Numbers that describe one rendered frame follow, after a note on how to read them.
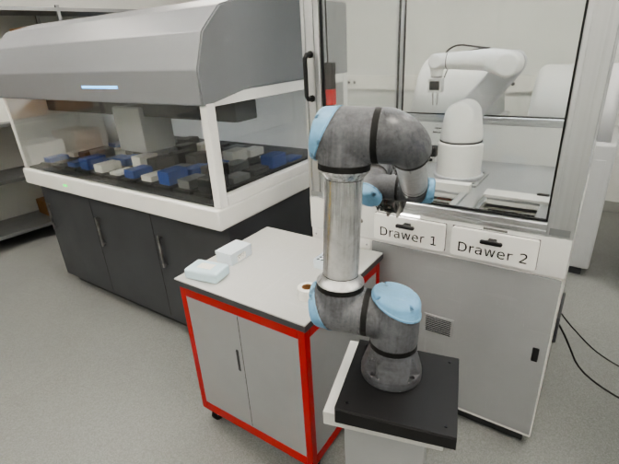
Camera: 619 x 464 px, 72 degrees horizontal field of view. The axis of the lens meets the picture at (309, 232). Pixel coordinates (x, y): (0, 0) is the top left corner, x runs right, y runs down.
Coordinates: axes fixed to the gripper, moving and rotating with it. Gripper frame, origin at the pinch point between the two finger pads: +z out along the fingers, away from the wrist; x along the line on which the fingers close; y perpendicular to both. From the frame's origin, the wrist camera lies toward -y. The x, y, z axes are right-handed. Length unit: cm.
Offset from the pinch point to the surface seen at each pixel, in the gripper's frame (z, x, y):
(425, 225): 11.9, 7.0, -2.9
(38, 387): 36, -164, 122
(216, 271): -8, -54, 46
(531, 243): 11.7, 43.5, -3.0
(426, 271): 29.7, 8.3, 7.5
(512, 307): 35, 41, 11
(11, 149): 41, -415, -21
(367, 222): 16.4, -18.4, -1.8
